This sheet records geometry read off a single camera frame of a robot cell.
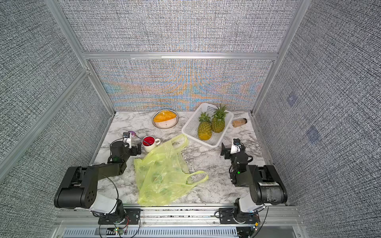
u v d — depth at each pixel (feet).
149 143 3.19
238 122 3.60
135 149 2.78
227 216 2.40
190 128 3.40
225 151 2.68
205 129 3.19
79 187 1.46
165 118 3.57
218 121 3.16
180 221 2.40
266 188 1.47
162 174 2.86
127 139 2.58
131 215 2.42
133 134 3.01
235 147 2.51
